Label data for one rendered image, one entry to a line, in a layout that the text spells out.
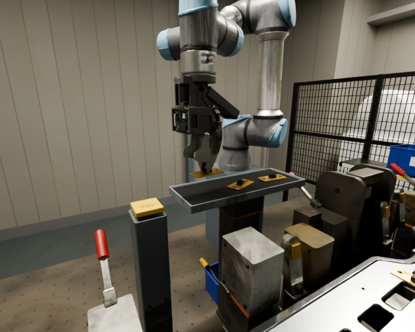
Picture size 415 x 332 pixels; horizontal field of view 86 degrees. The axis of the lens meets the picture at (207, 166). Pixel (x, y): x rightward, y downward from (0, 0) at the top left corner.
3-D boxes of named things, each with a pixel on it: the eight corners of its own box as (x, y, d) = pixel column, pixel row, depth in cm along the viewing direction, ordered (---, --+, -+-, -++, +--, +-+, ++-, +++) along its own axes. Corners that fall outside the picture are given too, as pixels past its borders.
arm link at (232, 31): (208, 29, 60) (182, 16, 51) (247, 21, 54) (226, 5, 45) (208, 61, 62) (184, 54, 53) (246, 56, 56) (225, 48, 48)
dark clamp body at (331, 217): (314, 340, 67) (333, 225, 56) (283, 309, 77) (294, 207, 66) (329, 329, 70) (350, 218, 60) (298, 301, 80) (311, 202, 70)
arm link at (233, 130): (229, 141, 108) (230, 113, 104) (256, 144, 101) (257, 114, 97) (217, 145, 98) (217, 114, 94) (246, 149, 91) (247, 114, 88)
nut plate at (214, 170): (197, 178, 51) (197, 173, 50) (188, 174, 53) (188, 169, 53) (225, 172, 55) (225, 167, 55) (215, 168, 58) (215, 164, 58)
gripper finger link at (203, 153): (190, 176, 50) (188, 135, 48) (211, 171, 54) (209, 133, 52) (198, 179, 48) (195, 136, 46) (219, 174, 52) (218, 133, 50)
